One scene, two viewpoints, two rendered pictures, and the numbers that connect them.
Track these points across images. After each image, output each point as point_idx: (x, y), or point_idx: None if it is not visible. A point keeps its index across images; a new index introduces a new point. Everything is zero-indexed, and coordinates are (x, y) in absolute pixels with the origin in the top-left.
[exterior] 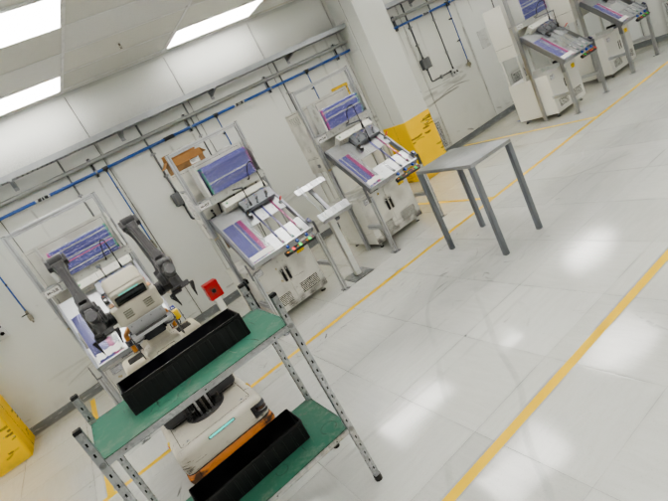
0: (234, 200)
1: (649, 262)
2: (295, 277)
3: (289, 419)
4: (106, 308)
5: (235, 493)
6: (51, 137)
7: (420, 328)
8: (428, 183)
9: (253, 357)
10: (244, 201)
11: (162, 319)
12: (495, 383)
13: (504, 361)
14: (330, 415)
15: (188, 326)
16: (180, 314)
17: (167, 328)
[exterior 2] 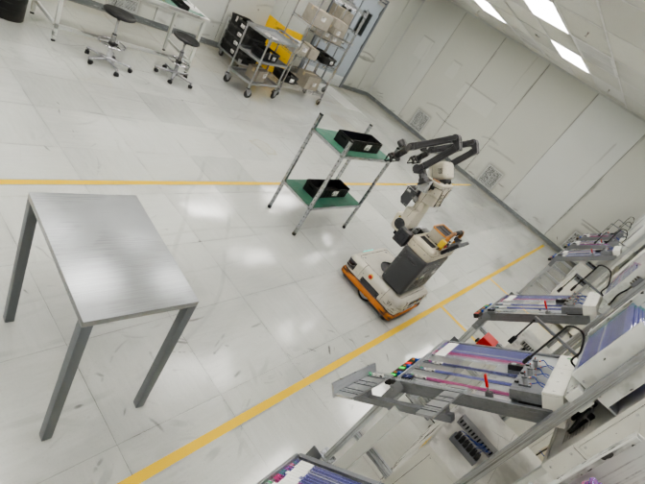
0: (563, 363)
1: (32, 186)
2: (415, 447)
3: (315, 194)
4: (554, 303)
5: (328, 184)
6: None
7: (230, 277)
8: None
9: None
10: (548, 370)
11: (411, 185)
12: (199, 202)
13: (187, 207)
14: (294, 189)
15: (420, 235)
16: (438, 244)
17: (416, 205)
